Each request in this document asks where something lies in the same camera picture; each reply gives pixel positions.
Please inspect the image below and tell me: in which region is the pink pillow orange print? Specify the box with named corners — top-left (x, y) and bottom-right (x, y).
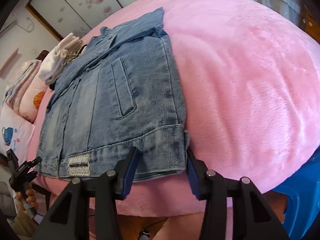
top-left (19, 74), bottom-right (48, 123)

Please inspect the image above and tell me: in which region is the pink bed blanket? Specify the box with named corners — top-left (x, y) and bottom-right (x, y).
top-left (26, 0), bottom-right (320, 240)

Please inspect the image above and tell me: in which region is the blue plastic stool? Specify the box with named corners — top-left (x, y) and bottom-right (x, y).
top-left (273, 148), bottom-right (320, 239)

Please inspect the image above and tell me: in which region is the blue denim jacket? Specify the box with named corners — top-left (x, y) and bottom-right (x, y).
top-left (36, 8), bottom-right (189, 181)

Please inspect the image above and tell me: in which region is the stack of folded clothes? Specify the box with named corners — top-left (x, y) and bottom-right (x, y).
top-left (38, 33), bottom-right (87, 85)

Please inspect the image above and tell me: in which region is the dark wooden headboard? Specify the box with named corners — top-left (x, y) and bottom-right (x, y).
top-left (36, 50), bottom-right (49, 61)

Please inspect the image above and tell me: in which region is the floral sliding wardrobe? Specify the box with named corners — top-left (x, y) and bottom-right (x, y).
top-left (26, 0), bottom-right (137, 41)

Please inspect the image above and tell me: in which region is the person's left hand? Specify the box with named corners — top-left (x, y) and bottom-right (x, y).
top-left (15, 184), bottom-right (39, 215)

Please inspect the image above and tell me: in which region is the pink pillow blue print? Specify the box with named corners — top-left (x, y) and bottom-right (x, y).
top-left (0, 103), bottom-right (35, 165)

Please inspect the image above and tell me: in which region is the black cable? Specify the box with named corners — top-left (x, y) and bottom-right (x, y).
top-left (137, 217), bottom-right (169, 240)

